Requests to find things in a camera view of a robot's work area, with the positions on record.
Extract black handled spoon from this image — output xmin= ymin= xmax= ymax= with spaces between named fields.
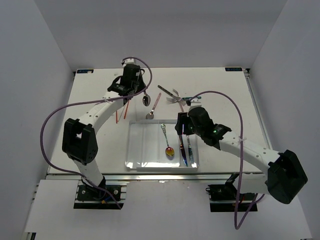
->
xmin=142 ymin=91 xmax=151 ymax=107

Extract rainbow iridescent knife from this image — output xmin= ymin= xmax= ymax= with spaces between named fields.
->
xmin=178 ymin=135 xmax=188 ymax=167

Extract pink handled spoon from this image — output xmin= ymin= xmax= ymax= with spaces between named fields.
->
xmin=145 ymin=92 xmax=162 ymax=120

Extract rainbow iridescent spoon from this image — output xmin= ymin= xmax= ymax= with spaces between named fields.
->
xmin=160 ymin=123 xmax=175 ymax=159

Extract ornate silver knife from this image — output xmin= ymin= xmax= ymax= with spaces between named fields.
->
xmin=186 ymin=135 xmax=195 ymax=167

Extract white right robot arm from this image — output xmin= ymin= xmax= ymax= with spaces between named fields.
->
xmin=175 ymin=106 xmax=308 ymax=204

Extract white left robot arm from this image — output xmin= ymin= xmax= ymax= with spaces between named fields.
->
xmin=62 ymin=63 xmax=146 ymax=200

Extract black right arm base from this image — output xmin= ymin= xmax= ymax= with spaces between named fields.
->
xmin=205 ymin=173 xmax=255 ymax=213

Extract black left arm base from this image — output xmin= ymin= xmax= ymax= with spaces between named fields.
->
xmin=73 ymin=180 xmax=127 ymax=210

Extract orange chopstick right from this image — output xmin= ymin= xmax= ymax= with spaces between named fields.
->
xmin=123 ymin=100 xmax=130 ymax=119

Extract blue label sticker left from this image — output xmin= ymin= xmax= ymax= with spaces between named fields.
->
xmin=76 ymin=69 xmax=94 ymax=74

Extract blue label sticker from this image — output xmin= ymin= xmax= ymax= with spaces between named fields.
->
xmin=224 ymin=67 xmax=243 ymax=72
xmin=76 ymin=69 xmax=94 ymax=74

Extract white divided cutlery tray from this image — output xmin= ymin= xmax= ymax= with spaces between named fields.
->
xmin=125 ymin=119 xmax=200 ymax=173

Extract blue label sticker right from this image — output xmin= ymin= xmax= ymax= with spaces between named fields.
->
xmin=224 ymin=67 xmax=243 ymax=72

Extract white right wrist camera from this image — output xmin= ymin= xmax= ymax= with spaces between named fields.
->
xmin=186 ymin=98 xmax=202 ymax=108

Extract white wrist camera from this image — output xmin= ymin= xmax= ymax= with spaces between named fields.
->
xmin=186 ymin=98 xmax=202 ymax=108
xmin=121 ymin=57 xmax=136 ymax=67

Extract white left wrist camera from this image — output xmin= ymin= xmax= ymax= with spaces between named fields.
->
xmin=121 ymin=57 xmax=136 ymax=67

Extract pink handled fork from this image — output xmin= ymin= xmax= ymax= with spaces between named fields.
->
xmin=177 ymin=100 xmax=185 ymax=113

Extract black handled fork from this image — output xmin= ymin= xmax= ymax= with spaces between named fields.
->
xmin=157 ymin=85 xmax=180 ymax=100

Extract green handled fork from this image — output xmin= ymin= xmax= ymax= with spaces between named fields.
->
xmin=166 ymin=95 xmax=202 ymax=105

